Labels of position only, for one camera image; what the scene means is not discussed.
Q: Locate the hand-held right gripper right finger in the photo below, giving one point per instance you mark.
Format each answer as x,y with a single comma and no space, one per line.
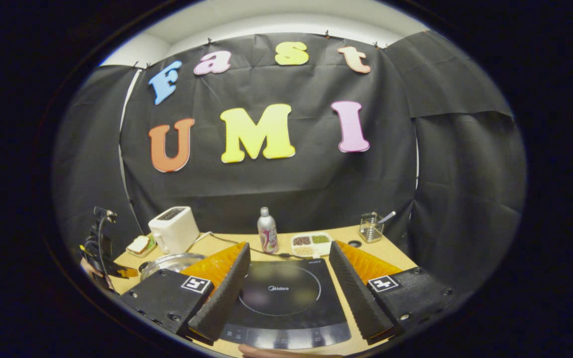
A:
353,298

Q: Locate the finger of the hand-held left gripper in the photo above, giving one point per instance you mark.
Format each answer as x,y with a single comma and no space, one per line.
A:
120,272

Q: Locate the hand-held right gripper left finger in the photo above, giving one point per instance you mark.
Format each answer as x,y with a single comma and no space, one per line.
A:
224,298

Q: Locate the black induction cooktop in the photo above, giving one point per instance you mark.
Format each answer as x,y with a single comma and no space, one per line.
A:
286,298

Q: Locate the toy sandwich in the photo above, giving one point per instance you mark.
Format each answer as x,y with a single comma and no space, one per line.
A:
138,244

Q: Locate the small green plate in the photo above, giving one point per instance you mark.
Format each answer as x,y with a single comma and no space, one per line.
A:
152,243

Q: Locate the white toaster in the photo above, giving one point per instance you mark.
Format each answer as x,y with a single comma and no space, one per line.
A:
174,231

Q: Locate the white divided food tray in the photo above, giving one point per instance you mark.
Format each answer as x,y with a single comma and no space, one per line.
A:
311,244

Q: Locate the silver drink bottle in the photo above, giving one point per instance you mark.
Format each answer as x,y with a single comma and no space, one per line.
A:
268,236

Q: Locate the metal spoon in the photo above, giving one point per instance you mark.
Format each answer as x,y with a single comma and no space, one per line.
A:
387,217

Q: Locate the black backdrop cloth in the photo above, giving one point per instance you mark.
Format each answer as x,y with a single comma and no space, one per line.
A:
276,189

